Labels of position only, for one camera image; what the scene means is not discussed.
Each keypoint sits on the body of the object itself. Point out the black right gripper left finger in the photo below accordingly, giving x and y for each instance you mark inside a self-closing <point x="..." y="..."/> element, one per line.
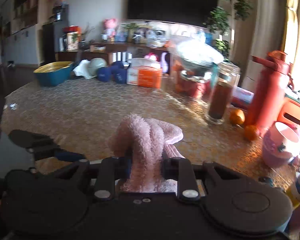
<point x="111" y="170"/>

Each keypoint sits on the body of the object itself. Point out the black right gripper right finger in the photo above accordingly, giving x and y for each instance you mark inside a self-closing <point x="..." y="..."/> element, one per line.
<point x="181" y="170"/>

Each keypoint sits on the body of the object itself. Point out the pink fluffy towel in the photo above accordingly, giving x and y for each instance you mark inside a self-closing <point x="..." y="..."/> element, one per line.
<point x="145" y="141"/>

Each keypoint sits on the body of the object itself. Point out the lace tablecloth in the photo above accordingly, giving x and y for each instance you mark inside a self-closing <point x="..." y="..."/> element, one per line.
<point x="101" y="119"/>

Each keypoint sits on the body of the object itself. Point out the small crumpled wrapper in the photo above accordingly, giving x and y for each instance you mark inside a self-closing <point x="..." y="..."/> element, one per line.
<point x="11" y="106"/>

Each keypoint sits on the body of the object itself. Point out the teal basin with yellow strainer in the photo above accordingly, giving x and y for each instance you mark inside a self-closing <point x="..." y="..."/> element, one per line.
<point x="53" y="74"/>

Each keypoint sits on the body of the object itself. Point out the orange fruit near jar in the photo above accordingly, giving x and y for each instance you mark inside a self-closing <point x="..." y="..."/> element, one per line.
<point x="237" y="117"/>

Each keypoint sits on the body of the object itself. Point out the orange fruit near thermos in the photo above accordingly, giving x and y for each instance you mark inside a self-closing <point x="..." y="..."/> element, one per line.
<point x="251" y="133"/>

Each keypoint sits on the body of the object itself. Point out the white cloth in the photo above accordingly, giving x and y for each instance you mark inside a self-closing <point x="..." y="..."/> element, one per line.
<point x="82" y="69"/>

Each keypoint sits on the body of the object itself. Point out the blue dumbbell left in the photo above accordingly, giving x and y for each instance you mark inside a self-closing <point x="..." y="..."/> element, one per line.
<point x="105" y="74"/>

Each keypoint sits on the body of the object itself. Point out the blue dumbbell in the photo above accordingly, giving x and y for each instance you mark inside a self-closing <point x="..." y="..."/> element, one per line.
<point x="105" y="74"/>
<point x="119" y="75"/>

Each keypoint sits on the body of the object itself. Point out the blue dumbbell right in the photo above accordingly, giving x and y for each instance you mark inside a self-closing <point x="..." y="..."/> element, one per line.
<point x="119" y="75"/>

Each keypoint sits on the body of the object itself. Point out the pink mug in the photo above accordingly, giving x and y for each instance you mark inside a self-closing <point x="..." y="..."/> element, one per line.
<point x="279" y="145"/>

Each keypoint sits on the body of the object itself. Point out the pale green bowl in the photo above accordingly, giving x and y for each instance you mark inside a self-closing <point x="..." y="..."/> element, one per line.
<point x="96" y="64"/>

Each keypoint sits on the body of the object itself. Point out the orange white tissue box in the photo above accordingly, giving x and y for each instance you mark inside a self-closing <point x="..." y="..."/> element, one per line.
<point x="144" y="72"/>

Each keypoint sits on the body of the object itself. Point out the wooden sideboard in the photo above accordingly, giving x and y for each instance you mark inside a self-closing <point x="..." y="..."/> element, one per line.
<point x="106" y="51"/>

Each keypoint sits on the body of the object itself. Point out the glass jar of dark tea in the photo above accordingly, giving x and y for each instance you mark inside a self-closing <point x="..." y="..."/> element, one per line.
<point x="223" y="81"/>

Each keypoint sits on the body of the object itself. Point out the plastic bag of fruit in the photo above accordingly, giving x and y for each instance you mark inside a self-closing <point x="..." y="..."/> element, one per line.
<point x="193" y="65"/>

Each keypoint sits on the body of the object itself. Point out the black mini fridge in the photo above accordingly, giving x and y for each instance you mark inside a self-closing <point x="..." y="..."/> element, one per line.
<point x="52" y="32"/>

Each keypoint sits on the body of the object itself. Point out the red thermos jug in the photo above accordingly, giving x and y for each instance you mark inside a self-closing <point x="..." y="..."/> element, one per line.
<point x="270" y="91"/>

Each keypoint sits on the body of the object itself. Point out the orange plastic stool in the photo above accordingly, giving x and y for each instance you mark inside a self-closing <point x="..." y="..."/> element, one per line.
<point x="290" y="112"/>

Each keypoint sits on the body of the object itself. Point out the pink doll figure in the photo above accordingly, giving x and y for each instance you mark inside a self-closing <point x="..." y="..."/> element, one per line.
<point x="110" y="26"/>

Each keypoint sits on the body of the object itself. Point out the green potted tree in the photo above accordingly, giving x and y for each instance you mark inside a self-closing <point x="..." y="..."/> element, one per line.
<point x="223" y="21"/>

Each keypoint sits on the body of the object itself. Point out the black television screen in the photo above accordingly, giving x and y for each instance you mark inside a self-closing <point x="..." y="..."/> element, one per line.
<point x="193" y="12"/>

